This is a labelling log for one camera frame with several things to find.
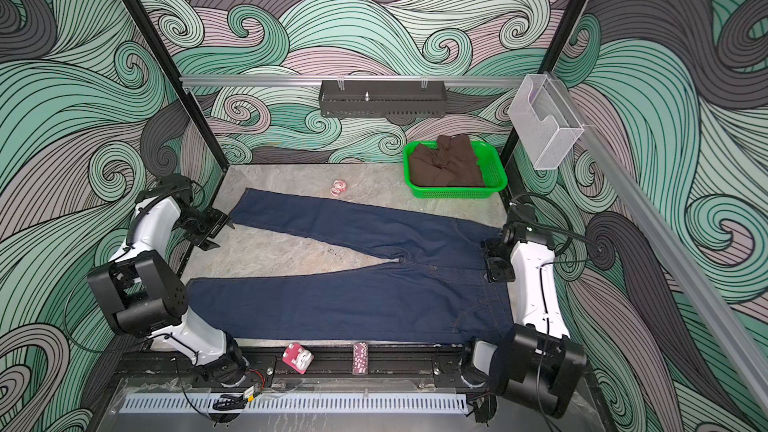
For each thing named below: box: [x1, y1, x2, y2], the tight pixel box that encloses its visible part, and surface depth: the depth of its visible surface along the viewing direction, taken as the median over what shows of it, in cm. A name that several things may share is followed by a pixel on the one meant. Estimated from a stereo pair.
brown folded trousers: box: [409, 134, 486, 187], surface depth 113 cm
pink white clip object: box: [282, 342, 314, 375], surface depth 72 cm
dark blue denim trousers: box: [186, 188, 515, 343], surface depth 89 cm
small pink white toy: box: [330, 180, 346, 197], surface depth 113 cm
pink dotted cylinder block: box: [352, 341, 369, 376], surface depth 74 cm
